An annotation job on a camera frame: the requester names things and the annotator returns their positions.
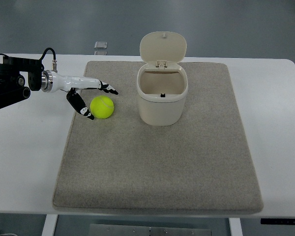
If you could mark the beige lidded plastic bin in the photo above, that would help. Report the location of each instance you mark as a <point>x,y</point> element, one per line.
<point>162,84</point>

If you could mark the black table control panel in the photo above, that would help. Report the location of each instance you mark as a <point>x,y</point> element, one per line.
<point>277,221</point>

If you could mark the white left table leg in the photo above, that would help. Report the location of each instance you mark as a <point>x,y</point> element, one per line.
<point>50,225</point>

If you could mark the white table leg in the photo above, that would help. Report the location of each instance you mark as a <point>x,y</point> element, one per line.
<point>50,225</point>
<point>235,227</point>

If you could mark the grey felt mat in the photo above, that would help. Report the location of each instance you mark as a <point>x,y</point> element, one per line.
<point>202,163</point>

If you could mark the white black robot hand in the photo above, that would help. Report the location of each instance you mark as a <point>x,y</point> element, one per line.
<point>73,86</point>

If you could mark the clear plastic floor plate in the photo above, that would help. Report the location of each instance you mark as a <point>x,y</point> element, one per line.
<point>100,45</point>

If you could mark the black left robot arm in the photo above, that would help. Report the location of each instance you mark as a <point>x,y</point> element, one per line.
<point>20,76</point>

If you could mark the white right table leg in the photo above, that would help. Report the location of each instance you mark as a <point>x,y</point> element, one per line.
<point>235,227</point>

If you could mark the yellow tennis ball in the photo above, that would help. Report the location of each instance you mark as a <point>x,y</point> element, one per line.
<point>102,107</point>

